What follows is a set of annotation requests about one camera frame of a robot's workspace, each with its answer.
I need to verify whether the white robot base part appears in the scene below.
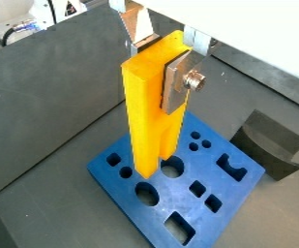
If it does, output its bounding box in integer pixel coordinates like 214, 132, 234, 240
28, 0, 87, 29

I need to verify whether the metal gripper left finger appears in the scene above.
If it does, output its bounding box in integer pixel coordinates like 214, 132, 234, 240
106, 0, 160, 56

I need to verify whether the black curved holder block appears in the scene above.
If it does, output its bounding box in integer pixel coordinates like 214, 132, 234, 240
230, 109, 299, 181

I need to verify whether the yellow double-square peg object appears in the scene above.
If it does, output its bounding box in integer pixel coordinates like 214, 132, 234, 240
121, 30, 189, 179

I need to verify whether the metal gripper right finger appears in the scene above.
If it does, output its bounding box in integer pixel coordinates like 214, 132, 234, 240
160, 26, 218, 114

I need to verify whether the blue shape-sorting block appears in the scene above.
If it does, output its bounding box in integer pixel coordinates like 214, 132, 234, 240
87, 113, 264, 248

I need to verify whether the black cable with connector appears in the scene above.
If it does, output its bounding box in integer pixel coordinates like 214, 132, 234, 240
0, 19, 39, 47

